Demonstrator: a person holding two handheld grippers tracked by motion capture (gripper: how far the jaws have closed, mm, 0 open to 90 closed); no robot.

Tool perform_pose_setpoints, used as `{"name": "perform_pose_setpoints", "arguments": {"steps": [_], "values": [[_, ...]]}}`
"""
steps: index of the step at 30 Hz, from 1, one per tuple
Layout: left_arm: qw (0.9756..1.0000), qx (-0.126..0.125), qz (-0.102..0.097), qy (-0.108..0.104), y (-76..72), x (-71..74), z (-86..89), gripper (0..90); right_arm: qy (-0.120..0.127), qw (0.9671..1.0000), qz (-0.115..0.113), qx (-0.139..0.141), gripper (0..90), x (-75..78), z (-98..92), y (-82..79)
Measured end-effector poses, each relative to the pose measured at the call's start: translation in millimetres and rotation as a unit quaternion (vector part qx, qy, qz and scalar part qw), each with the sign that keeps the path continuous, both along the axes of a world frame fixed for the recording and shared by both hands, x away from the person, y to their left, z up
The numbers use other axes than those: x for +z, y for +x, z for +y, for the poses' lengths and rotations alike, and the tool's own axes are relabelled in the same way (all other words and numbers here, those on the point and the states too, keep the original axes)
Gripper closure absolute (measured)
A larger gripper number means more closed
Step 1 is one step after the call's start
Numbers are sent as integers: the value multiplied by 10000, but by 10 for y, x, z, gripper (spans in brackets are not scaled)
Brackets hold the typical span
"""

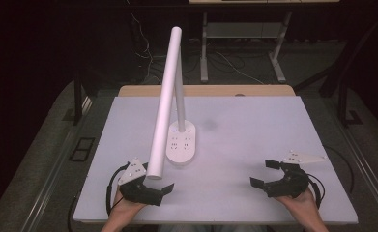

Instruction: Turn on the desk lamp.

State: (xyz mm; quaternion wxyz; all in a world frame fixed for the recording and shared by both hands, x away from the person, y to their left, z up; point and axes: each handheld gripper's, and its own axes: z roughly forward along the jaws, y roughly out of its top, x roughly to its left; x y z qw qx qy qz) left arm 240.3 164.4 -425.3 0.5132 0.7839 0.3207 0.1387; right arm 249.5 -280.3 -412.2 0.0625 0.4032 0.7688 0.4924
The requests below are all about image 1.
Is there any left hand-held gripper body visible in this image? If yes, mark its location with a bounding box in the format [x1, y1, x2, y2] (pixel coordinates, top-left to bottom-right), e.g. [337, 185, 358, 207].
[117, 157, 163, 207]

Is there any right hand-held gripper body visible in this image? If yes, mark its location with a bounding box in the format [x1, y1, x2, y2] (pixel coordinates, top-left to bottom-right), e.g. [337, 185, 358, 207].
[262, 150, 328, 199]

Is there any white tall tube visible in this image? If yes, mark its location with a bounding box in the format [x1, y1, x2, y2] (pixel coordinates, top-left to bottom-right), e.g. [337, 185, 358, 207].
[145, 26, 197, 181]

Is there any person's left hand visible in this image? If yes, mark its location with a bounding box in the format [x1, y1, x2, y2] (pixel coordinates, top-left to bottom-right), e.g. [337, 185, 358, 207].
[106, 188, 148, 224]

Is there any person's right hand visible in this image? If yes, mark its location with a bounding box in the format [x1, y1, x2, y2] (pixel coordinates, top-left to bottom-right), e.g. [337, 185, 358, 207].
[275, 188, 322, 223]

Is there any black floor socket box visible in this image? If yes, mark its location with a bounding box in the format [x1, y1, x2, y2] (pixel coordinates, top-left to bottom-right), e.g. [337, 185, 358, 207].
[68, 136, 96, 162]

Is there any black metal stand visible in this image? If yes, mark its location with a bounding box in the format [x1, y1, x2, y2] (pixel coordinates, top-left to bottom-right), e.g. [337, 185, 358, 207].
[336, 76, 364, 129]

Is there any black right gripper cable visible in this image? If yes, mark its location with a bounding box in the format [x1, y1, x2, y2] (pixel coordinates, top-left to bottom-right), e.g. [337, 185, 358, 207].
[306, 173, 326, 209]

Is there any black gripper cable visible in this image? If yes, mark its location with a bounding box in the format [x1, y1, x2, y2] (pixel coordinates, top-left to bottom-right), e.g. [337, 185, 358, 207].
[306, 173, 326, 209]
[105, 161, 131, 217]

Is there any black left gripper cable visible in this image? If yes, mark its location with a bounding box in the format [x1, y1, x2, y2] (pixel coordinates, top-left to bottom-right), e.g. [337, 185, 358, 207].
[105, 161, 131, 217]

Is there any thin black cable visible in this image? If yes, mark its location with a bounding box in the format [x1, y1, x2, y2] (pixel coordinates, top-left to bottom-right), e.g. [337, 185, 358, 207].
[324, 145, 356, 195]

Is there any metal floor rail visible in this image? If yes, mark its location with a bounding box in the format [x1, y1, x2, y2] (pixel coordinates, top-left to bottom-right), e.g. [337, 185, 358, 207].
[19, 96, 93, 232]
[335, 120, 378, 226]

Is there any white floor cable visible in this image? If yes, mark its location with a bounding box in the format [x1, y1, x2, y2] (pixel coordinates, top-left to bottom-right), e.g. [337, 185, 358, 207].
[215, 50, 266, 86]
[131, 12, 157, 83]

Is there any grey metal desk frame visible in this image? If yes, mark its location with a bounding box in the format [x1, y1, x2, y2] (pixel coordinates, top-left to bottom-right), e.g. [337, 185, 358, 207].
[199, 11, 293, 84]

